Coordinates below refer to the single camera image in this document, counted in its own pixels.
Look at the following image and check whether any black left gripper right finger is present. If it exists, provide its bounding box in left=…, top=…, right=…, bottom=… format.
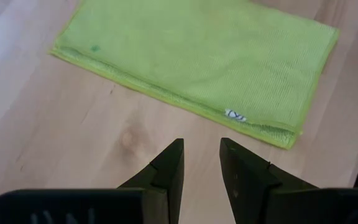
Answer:
left=219, top=138, right=358, bottom=224

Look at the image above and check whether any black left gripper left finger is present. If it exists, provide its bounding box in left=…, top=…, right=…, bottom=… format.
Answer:
left=0, top=138, right=185, bottom=224

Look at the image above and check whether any green microfiber towel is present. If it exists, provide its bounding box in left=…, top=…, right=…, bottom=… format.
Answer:
left=48, top=0, right=341, bottom=150

